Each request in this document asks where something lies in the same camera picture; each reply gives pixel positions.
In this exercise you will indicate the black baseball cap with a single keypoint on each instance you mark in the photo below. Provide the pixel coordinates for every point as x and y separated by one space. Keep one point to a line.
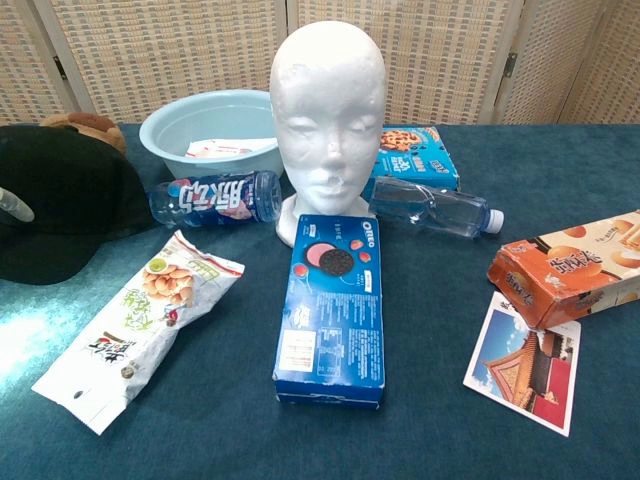
75 200

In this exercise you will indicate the blue Oreo cookie box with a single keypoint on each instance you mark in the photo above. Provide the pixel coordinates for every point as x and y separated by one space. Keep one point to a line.
330 320

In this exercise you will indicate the blue labelled drink bottle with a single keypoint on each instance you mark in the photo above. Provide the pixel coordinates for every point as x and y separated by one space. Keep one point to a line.
215 200

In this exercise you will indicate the clear plastic water bottle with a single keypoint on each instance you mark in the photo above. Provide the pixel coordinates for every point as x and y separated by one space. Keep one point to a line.
440 210

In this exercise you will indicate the blue chocolate chip cookie box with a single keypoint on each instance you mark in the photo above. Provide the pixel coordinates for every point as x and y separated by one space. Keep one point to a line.
425 160

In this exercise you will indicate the white and pink packet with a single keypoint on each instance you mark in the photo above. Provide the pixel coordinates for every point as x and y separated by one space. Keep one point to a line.
215 149

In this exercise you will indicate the white foam mannequin head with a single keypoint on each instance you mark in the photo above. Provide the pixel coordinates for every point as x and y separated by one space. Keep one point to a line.
330 100

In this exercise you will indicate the light blue plastic basin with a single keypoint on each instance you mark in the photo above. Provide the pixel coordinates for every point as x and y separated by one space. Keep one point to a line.
215 115

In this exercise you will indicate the white nut snack bag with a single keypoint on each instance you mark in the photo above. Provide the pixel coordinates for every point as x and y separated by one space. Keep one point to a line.
140 325

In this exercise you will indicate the orange egg roll box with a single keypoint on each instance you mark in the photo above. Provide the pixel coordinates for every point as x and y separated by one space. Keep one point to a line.
550 280

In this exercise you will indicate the palace roof postcard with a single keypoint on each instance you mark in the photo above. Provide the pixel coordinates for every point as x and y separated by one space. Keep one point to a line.
525 375

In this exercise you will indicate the teal table cloth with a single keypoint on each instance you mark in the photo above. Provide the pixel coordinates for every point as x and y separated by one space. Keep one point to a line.
450 450

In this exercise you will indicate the brown plush toy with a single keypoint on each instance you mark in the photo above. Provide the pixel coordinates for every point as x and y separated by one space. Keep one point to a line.
95 125

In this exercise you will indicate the woven folding screen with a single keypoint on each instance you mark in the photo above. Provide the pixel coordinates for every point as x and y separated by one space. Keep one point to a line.
150 50

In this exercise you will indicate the metal screen hinge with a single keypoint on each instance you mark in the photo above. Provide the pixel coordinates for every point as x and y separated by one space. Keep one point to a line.
510 65
60 67

